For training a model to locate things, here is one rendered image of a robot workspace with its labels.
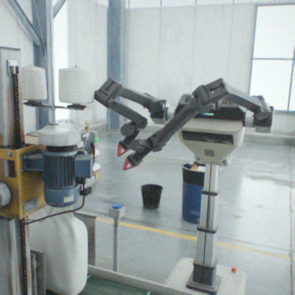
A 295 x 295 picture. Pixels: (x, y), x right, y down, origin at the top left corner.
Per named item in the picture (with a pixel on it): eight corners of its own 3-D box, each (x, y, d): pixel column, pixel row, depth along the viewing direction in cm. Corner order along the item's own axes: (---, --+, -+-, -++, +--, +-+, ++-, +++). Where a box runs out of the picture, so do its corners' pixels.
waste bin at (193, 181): (221, 213, 428) (225, 163, 415) (213, 230, 382) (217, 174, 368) (184, 207, 446) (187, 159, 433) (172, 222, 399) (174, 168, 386)
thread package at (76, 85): (101, 104, 165) (101, 68, 161) (81, 107, 149) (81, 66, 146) (72, 102, 171) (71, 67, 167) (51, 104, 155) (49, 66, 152)
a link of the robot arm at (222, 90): (225, 91, 137) (216, 71, 141) (200, 108, 145) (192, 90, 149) (274, 113, 168) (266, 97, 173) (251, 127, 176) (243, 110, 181)
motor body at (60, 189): (84, 200, 159) (84, 148, 154) (65, 211, 146) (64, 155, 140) (57, 195, 165) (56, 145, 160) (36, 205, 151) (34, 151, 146)
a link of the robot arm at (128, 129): (149, 121, 192) (137, 114, 196) (137, 119, 183) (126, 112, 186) (139, 139, 195) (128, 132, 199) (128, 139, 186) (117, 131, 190)
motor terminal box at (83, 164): (94, 177, 159) (94, 153, 157) (91, 184, 149) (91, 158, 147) (76, 177, 158) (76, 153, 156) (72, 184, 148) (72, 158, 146)
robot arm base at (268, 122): (257, 106, 184) (254, 126, 181) (257, 99, 177) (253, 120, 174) (274, 107, 181) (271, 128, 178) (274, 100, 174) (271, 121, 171)
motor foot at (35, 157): (56, 169, 156) (56, 151, 154) (39, 176, 145) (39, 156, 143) (40, 166, 159) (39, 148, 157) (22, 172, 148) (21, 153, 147)
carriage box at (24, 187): (66, 197, 179) (64, 138, 172) (19, 221, 148) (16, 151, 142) (27, 190, 188) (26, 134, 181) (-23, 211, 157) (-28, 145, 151)
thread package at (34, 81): (53, 100, 173) (53, 66, 170) (34, 102, 160) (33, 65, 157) (29, 99, 179) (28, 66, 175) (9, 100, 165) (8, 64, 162)
